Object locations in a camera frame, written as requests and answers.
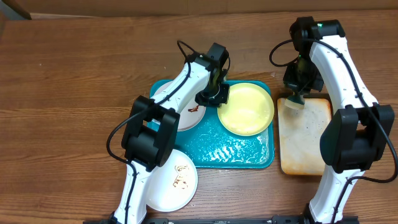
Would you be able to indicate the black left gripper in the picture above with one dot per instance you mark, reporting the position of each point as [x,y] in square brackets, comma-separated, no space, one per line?
[223,99]

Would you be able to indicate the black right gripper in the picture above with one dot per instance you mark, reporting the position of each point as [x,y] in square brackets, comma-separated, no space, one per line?
[290,81]

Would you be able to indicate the green and yellow sponge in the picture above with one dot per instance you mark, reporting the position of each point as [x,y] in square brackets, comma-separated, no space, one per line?
[295,102]

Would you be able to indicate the yellow-green plate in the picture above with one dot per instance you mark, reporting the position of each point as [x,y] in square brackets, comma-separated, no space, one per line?
[248,111]

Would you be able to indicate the white plate with brown stain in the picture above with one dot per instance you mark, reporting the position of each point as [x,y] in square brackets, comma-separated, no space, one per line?
[174,184]

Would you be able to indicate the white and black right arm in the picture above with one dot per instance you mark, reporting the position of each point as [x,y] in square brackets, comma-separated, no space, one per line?
[359,130]

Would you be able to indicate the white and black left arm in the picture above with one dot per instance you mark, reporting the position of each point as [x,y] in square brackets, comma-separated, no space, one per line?
[151,128]

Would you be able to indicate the teal plastic tray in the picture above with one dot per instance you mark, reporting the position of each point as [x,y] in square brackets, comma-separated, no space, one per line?
[210,145]

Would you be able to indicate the black tray with soapy foam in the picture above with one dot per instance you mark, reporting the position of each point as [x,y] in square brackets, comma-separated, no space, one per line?
[300,132]

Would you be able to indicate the white plate with red stain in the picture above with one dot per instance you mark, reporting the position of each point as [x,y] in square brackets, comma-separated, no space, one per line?
[190,116]

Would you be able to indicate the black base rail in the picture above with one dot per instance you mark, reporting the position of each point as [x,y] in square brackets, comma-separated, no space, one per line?
[277,219]

